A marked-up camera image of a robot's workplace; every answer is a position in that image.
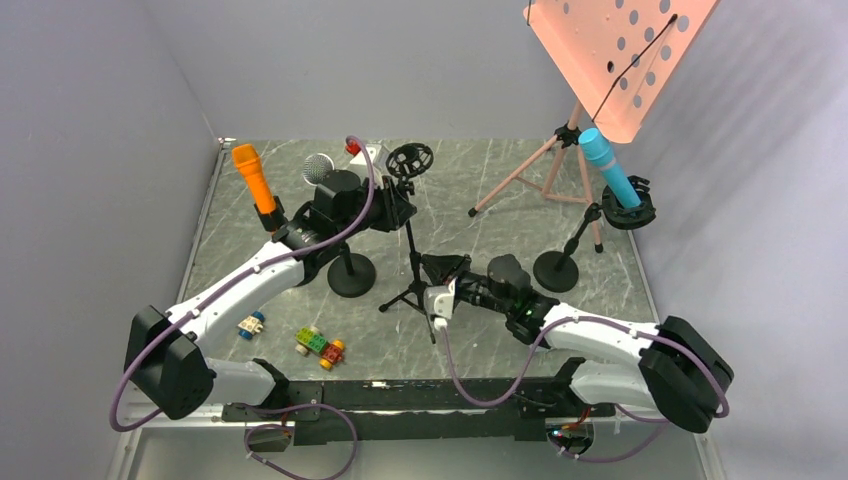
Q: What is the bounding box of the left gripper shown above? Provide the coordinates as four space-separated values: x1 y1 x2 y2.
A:
336 174 417 242

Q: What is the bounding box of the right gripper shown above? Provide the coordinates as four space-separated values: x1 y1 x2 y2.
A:
424 254 513 315

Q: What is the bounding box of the tripod shock mount stand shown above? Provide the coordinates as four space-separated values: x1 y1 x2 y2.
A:
378 142 436 345

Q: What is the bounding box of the black round base stand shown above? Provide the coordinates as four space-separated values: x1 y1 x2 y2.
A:
327 246 377 298

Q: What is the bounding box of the silver mesh black microphone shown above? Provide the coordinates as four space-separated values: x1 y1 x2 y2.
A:
302 153 335 186

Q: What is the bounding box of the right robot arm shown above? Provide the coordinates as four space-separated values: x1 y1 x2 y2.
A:
423 254 734 433

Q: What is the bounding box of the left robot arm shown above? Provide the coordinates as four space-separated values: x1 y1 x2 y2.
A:
117 170 417 420

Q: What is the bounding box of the orange microphone round stand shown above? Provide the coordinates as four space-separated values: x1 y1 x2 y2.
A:
253 195 287 234

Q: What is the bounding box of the pink music stand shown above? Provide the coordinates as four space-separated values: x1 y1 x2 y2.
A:
468 1 718 217

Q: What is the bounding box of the colourful toy block car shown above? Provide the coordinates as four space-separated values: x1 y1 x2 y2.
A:
295 326 345 371

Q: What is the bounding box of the white blue toy block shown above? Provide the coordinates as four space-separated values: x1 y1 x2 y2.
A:
237 311 266 341

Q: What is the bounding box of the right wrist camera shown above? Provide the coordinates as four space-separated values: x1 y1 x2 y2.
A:
424 281 456 331

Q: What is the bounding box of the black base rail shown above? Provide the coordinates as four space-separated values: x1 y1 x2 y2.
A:
221 377 598 446

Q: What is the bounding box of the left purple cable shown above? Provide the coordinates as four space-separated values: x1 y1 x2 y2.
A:
108 135 378 480

